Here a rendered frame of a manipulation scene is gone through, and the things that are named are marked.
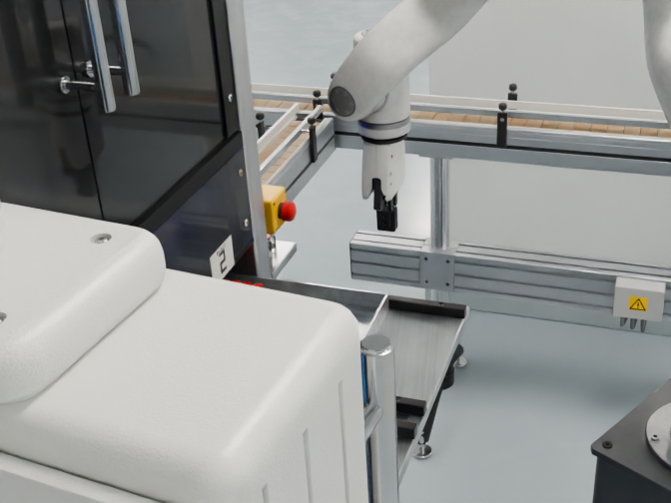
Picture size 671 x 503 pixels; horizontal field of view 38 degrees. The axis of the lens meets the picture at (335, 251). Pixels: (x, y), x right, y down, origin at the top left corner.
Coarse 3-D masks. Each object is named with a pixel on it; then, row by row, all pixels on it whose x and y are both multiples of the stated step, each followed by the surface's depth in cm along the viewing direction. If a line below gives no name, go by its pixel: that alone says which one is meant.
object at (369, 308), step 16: (272, 288) 184; (288, 288) 183; (304, 288) 182; (320, 288) 181; (336, 288) 180; (352, 288) 179; (352, 304) 180; (368, 304) 179; (384, 304) 175; (368, 320) 175
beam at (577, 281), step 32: (352, 256) 272; (384, 256) 268; (416, 256) 266; (448, 256) 261; (480, 256) 259; (512, 256) 258; (544, 256) 257; (576, 256) 256; (448, 288) 266; (480, 288) 263; (512, 288) 259; (544, 288) 256; (576, 288) 254; (608, 288) 250
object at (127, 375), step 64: (0, 256) 57; (64, 256) 56; (128, 256) 56; (0, 320) 51; (64, 320) 51; (128, 320) 56; (192, 320) 56; (256, 320) 56; (320, 320) 55; (0, 384) 49; (64, 384) 51; (128, 384) 51; (192, 384) 51; (256, 384) 50; (320, 384) 52; (0, 448) 51; (64, 448) 48; (128, 448) 47; (192, 448) 46; (256, 448) 47; (320, 448) 54
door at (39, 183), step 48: (0, 0) 108; (48, 0) 116; (0, 48) 109; (48, 48) 118; (0, 96) 110; (48, 96) 119; (0, 144) 111; (48, 144) 120; (0, 192) 112; (48, 192) 121; (96, 192) 131
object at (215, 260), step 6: (228, 240) 170; (222, 246) 168; (228, 246) 170; (216, 252) 166; (228, 252) 171; (210, 258) 164; (216, 258) 166; (222, 258) 169; (228, 258) 171; (216, 264) 167; (222, 264) 169; (228, 264) 171; (216, 270) 167; (228, 270) 172; (216, 276) 167; (222, 276) 170
